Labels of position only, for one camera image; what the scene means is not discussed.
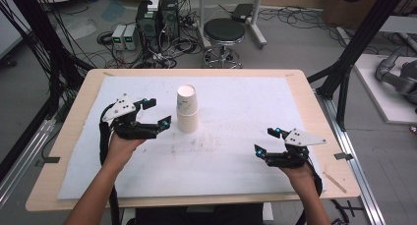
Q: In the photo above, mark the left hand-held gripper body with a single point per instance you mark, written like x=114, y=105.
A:
x=120, y=108

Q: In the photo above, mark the aluminium floor rail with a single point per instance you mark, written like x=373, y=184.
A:
x=26, y=159
x=354, y=159

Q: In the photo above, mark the white table mat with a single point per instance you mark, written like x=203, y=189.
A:
x=213, y=159

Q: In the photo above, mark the stack of ribbed paper cups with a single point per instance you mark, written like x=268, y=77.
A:
x=188, y=122

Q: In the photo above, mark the black flat box device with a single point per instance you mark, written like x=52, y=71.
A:
x=242, y=12

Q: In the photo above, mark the brown cardboard box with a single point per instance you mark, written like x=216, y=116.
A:
x=354, y=5

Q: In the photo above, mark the floral paper cup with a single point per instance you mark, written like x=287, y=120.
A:
x=187, y=99

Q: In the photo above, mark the black tape piece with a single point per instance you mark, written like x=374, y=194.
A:
x=343, y=156
x=49, y=160

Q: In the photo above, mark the black round stool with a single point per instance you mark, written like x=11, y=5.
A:
x=224, y=30

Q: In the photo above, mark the thin wooden stick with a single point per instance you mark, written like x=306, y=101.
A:
x=334, y=182

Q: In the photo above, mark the white floor board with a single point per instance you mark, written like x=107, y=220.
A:
x=377, y=94

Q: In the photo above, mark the person's dark clothing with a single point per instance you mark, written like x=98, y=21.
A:
x=196, y=215

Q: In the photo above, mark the person's right hand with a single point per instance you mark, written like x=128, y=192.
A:
x=300, y=179

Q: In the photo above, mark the grey bench power supply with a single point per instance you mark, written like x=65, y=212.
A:
x=118, y=37
x=131, y=37

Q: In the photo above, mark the small white box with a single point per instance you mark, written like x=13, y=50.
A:
x=153, y=4

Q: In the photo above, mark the person's left hand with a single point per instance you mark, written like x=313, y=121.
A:
x=119, y=151

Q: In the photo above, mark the black computer tower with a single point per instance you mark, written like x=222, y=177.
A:
x=147, y=25
x=169, y=17

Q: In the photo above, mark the black metal frame post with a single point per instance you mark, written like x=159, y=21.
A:
x=357, y=44

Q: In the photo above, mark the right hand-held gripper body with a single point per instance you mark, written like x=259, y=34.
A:
x=303, y=138

